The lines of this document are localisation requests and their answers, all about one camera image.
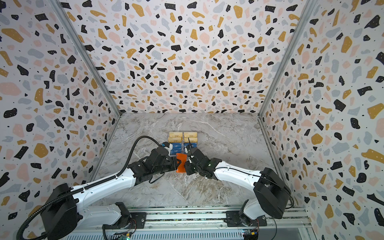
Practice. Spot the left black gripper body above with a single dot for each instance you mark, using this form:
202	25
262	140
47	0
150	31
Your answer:
171	165

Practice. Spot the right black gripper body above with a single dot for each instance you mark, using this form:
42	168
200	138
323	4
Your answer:
192	163

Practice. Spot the orange card holder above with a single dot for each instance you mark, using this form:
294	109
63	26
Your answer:
181	163

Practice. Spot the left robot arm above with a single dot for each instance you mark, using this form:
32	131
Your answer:
70	207

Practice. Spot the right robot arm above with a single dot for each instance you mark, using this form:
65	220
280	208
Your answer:
272	194

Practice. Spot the blue card front left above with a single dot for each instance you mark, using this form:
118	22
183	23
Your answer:
174	152

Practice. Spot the blue card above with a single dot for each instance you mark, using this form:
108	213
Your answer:
176	145
174	152
190	145

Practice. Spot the gold card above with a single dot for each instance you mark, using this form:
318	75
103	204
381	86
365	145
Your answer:
176	134
175	139
191	140
190	134

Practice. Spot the gold card back left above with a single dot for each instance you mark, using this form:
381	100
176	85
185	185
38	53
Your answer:
176	134

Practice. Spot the gold card back right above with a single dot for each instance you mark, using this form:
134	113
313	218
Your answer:
190	134

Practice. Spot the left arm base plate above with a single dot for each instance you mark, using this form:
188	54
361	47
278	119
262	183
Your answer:
133	221

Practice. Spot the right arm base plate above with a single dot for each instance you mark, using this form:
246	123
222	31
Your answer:
235	219

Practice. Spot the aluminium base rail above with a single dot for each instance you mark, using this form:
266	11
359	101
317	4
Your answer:
202	223

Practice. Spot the left aluminium corner post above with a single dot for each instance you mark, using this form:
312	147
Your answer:
65	21

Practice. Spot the aluminium corner post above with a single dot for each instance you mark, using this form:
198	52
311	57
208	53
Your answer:
65	21
306	14

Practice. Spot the right aluminium corner post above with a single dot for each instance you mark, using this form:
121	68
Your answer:
306	14

